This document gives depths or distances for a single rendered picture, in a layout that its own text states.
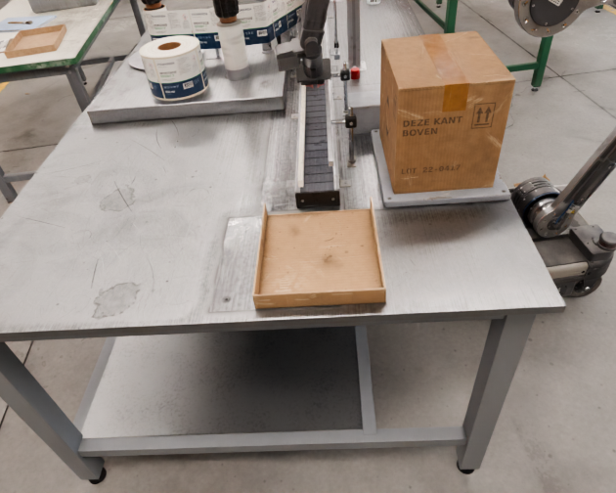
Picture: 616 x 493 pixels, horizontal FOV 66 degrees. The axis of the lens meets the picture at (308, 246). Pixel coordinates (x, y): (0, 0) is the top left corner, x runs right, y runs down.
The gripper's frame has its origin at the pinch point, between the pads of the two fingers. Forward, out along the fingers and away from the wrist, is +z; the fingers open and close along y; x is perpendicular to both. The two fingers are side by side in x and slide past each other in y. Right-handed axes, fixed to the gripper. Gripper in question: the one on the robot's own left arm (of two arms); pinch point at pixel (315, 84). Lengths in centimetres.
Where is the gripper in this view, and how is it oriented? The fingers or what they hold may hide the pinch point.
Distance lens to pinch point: 156.8
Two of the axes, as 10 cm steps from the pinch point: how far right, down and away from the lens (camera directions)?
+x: 0.5, 9.9, -1.6
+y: -10.0, 0.6, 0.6
